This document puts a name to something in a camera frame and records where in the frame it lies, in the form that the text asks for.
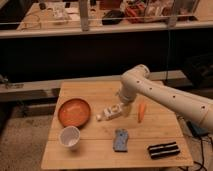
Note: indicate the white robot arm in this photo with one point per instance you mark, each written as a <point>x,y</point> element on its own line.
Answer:
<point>193,107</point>

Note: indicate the white paper cup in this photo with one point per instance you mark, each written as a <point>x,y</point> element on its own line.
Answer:
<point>69,137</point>

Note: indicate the grey metal post left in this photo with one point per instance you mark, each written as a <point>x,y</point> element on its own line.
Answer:
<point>83,10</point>

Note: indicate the blue sponge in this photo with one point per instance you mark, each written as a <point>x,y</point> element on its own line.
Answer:
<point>120,140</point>

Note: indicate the orange ceramic bowl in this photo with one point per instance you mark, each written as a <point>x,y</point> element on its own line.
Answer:
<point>74,112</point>

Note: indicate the orange carrot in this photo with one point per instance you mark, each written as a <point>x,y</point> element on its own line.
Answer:
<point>141,111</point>

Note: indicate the grey metal post right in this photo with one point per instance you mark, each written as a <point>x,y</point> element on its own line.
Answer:
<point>171,22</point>

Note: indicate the black bag on bench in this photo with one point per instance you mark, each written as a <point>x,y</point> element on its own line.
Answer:
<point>112,17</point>

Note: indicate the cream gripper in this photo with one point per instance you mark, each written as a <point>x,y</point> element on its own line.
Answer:
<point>126,109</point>

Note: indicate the orange tool clutter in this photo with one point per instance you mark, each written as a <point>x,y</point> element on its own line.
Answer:
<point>135,13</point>

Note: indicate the grey metal post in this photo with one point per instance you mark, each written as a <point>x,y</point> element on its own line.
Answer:
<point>83,10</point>
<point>171,22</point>

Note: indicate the white plastic bottle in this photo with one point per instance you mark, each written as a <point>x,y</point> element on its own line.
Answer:
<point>111,112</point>

